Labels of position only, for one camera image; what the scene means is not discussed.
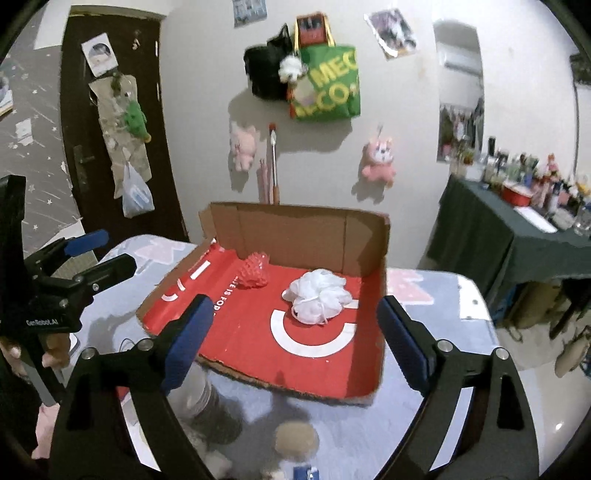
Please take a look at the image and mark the clear plastic bag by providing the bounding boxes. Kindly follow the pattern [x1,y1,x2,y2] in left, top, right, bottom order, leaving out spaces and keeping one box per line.
[121,161,155,219]

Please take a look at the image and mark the metal door handle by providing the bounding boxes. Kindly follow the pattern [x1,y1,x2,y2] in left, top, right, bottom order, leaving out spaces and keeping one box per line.
[74,145,95,195]

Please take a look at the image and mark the white plush dog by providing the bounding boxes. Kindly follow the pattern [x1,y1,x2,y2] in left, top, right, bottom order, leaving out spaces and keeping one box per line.
[278,54,308,84]

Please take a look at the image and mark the green plush toy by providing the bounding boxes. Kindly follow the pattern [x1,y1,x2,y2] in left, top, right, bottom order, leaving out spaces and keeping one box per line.
[122,99,152,141]

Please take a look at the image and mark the row of bottles and jars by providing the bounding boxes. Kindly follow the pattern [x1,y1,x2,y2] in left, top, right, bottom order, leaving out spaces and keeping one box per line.
[450,136,591,232]

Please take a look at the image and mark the beige shoes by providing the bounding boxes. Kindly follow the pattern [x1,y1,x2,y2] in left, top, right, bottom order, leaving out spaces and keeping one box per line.
[554,325,591,377]

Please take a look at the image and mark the pink plush cat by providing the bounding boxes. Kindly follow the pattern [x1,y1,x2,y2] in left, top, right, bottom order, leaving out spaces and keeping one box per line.
[361,124,398,188]

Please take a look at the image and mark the black bag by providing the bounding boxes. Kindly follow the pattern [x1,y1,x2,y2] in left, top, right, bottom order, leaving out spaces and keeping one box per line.
[244,23,296,100]

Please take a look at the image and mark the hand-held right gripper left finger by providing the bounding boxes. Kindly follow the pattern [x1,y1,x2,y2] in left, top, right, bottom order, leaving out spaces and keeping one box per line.
[48,294,218,480]

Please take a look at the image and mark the red mesh bath pouf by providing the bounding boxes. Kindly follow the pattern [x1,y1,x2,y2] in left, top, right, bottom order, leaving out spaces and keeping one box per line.
[238,251,269,289]

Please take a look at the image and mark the round picture card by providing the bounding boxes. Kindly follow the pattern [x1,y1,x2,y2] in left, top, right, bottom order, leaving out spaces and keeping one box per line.
[82,32,117,77]

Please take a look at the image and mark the red bowl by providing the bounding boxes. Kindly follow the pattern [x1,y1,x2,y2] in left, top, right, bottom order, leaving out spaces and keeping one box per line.
[502,182,536,206]

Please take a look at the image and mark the pink sticks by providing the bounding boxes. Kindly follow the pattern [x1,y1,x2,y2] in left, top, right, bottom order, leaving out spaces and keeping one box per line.
[256,159,271,204]

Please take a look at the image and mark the framed wall picture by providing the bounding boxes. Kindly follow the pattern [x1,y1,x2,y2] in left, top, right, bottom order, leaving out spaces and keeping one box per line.
[0,69,14,116]

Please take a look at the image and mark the dark brown door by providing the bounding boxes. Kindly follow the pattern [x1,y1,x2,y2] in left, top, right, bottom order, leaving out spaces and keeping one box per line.
[60,7,190,245]

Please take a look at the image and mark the grey printed blanket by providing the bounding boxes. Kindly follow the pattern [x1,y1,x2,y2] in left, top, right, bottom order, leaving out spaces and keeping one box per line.
[69,233,497,480]

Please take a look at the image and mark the long-handled brush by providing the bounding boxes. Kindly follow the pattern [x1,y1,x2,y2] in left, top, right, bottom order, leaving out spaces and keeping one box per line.
[269,122,281,204]

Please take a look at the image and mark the white paper sheet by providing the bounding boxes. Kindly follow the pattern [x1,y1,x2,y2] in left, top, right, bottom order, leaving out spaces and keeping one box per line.
[514,206,558,233]

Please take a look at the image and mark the pale pink plush rabbit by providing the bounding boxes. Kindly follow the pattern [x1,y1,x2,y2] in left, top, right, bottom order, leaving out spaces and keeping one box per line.
[230,122,258,172]

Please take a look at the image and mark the table with dark green cloth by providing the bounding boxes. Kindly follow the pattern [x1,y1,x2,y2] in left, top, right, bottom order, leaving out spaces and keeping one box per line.
[425,175,591,315]

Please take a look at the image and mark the white mesh bath pouf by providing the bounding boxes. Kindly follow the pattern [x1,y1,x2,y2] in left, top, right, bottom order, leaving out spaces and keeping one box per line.
[283,269,360,325]

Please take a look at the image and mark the arched wall mirror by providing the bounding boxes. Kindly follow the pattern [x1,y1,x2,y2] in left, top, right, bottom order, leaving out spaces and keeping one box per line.
[433,19,485,163]

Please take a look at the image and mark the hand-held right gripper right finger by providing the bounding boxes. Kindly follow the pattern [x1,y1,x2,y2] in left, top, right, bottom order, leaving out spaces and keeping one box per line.
[376,295,541,480]

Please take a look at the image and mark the green tote bag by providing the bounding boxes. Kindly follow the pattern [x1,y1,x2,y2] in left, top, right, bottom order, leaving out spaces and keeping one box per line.
[290,16,361,121]

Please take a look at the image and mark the tilted wall poster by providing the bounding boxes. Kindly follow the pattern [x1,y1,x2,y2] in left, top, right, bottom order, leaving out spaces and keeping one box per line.
[365,8,417,60]

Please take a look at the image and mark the person's left hand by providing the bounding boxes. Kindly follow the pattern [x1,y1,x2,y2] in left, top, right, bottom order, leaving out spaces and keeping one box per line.
[0,331,71,384]

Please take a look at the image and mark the red picture card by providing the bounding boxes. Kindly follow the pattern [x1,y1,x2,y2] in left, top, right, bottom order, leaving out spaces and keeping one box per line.
[295,15,326,47]

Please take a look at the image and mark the pink cloth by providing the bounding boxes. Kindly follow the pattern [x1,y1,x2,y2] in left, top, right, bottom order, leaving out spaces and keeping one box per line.
[36,405,62,457]

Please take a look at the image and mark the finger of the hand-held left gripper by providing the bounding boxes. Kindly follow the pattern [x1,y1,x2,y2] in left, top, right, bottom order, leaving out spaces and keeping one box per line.
[69,253,138,298]
[25,230,110,278]

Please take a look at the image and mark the glass jar with metal lid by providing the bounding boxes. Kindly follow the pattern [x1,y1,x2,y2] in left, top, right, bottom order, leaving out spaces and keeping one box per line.
[171,362,243,446]

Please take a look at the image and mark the cardboard box with red lining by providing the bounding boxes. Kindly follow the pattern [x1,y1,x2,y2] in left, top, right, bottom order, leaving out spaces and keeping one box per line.
[136,202,391,408]

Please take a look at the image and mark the small wall poster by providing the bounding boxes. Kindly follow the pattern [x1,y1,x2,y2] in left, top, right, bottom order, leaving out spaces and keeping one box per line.
[233,0,269,27]

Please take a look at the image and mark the cardboard sheet on door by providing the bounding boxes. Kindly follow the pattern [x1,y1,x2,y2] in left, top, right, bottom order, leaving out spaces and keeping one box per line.
[90,74,153,185]

